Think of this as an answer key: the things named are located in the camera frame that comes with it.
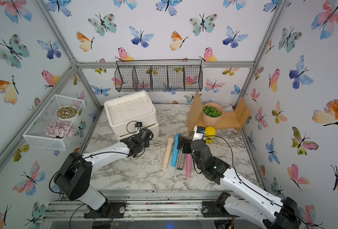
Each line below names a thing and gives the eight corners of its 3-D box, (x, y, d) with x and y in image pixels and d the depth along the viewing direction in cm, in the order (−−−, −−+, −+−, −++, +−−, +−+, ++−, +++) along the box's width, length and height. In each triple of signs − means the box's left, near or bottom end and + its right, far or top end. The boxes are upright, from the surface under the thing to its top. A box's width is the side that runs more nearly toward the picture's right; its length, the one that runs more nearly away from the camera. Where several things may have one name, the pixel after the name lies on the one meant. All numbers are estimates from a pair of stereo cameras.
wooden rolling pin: (160, 167, 90) (160, 165, 88) (168, 136, 104) (168, 134, 102) (167, 169, 89) (167, 167, 87) (174, 137, 104) (174, 135, 102)
